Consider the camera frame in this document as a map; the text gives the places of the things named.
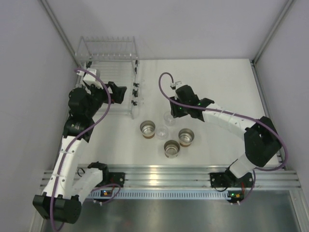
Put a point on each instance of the steel cup right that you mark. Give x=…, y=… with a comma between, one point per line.
x=186, y=137

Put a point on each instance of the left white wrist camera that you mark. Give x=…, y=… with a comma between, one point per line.
x=89, y=79

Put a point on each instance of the steel cup left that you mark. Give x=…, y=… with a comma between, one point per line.
x=147, y=129

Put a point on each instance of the white slotted cable duct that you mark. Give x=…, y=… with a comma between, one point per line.
x=157, y=194

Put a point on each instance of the clear plastic cup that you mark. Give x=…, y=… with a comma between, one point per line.
x=169, y=119
x=162, y=132

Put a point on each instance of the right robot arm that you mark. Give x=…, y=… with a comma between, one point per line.
x=259, y=136

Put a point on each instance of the aluminium mounting rail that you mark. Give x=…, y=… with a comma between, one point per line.
x=197, y=177

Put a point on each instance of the clear acrylic dish rack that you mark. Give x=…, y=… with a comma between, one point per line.
x=117, y=60

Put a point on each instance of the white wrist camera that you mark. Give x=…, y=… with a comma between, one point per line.
x=89, y=79
x=176, y=85

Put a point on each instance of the steel cup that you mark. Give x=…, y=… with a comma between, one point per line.
x=147, y=129
x=171, y=148
x=186, y=137

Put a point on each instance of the left aluminium frame post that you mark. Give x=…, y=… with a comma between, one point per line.
x=57, y=25

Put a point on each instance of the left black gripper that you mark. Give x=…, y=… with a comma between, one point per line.
x=118, y=92

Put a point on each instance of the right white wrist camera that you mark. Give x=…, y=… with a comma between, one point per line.
x=176, y=85

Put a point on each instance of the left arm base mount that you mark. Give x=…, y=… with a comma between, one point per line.
x=116, y=178

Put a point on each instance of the steel cup front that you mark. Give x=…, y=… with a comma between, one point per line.
x=171, y=148

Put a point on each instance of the aluminium frame post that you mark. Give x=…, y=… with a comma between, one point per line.
x=279, y=19
x=57, y=25

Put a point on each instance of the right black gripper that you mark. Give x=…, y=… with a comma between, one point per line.
x=175, y=112

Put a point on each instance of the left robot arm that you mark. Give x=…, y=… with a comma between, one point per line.
x=62, y=198

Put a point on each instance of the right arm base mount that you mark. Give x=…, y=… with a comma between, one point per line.
x=220, y=180

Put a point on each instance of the right aluminium frame post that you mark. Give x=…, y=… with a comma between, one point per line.
x=279, y=19

